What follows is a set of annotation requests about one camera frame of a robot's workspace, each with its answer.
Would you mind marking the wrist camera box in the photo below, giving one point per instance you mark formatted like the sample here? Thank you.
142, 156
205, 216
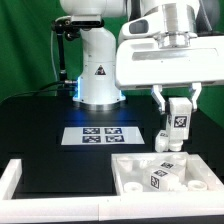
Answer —
143, 27

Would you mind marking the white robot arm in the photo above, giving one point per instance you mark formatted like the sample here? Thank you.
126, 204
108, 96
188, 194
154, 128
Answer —
103, 21

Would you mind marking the white U-shaped fence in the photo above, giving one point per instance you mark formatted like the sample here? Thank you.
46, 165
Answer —
101, 208

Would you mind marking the white marker sheet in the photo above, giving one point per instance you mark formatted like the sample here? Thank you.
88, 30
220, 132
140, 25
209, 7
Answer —
101, 136

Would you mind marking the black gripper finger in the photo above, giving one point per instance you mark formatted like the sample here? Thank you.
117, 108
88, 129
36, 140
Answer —
156, 93
195, 90

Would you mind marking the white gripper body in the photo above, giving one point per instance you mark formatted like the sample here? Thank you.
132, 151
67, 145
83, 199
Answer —
141, 64

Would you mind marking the black camera stand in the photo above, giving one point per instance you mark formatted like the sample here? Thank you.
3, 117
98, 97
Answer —
65, 29

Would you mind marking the white square tabletop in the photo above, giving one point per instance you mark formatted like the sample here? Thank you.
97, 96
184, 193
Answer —
128, 169

